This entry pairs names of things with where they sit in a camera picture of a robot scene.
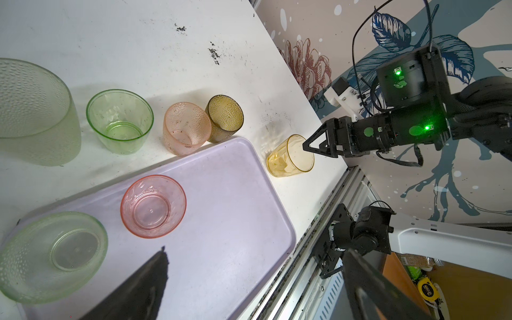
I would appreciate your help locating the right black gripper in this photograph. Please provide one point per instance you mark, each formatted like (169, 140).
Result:
(352, 139)

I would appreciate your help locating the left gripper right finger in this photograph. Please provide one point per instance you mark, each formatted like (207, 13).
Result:
(371, 295)

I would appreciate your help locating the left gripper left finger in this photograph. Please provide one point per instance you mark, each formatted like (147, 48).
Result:
(139, 296)

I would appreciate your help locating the yellow faceted glass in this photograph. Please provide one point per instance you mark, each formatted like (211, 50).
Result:
(289, 158)

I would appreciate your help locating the pink faceted glass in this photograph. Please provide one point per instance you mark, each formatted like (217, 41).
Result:
(153, 206)

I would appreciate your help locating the dark amber textured glass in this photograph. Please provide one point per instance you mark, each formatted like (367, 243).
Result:
(226, 117)

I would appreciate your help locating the pale green short glass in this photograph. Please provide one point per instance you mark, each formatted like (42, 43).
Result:
(53, 257)

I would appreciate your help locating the tall pale green glass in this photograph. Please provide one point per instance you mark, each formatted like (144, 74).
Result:
(39, 121)

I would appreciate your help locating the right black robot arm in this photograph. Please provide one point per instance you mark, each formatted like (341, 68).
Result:
(420, 109)

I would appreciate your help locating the lavender plastic tray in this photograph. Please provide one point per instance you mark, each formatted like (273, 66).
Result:
(234, 236)

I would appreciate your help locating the yellow tape measure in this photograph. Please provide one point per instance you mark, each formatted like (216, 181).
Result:
(427, 290)

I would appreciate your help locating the pale pink textured glass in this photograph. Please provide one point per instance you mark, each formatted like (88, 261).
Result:
(186, 127)

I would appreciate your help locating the small bright green glass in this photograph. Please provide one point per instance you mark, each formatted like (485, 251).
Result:
(121, 119)

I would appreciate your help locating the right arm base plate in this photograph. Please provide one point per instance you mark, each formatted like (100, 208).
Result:
(335, 238)

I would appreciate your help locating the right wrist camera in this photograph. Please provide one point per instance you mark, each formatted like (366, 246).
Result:
(345, 100)

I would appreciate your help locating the aluminium front rail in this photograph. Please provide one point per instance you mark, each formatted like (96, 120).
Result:
(309, 283)

